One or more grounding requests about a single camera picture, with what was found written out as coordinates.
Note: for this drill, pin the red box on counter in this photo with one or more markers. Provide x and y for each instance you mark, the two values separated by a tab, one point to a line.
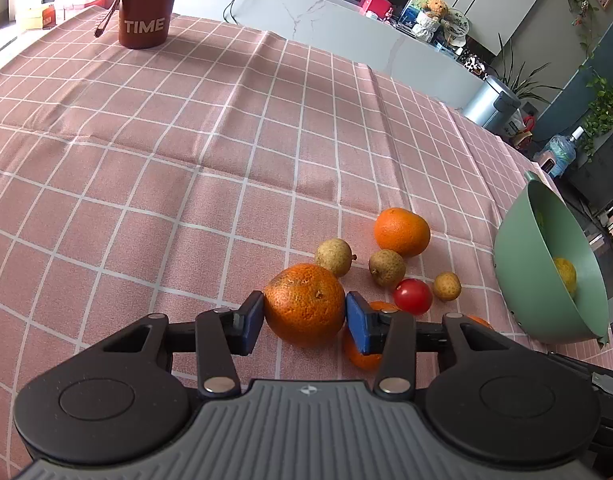
379	9

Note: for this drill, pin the pink checkered tablecloth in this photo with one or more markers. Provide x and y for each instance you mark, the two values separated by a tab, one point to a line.
141	188

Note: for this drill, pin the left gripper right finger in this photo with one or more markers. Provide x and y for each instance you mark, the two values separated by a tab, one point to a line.
377	332

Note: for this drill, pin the small orange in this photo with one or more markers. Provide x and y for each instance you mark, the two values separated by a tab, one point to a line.
480	321

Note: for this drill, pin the smooth round orange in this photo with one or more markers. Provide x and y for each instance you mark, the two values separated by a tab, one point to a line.
402	231

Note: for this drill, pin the red cherry tomato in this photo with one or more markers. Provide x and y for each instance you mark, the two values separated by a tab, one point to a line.
413	296

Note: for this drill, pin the blue water jug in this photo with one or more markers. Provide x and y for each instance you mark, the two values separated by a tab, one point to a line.
559	153

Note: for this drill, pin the green plastic bowl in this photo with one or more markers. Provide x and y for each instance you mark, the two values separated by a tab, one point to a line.
536	229

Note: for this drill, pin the silver trash bin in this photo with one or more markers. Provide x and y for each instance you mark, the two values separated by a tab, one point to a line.
493	105

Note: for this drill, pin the yellow-green pear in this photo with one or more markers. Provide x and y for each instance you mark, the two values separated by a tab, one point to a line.
567	271

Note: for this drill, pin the large mottled orange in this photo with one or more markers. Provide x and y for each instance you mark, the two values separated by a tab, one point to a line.
304	305

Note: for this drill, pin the teddy bear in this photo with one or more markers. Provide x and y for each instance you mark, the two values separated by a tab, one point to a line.
428	19

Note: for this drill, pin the small brown longan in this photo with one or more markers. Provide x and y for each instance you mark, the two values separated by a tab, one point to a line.
447	286

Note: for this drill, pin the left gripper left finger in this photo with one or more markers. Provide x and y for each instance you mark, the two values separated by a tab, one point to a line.
233	332

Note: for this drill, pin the red TIME tumbler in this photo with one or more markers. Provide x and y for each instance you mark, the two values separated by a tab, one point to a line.
142	24

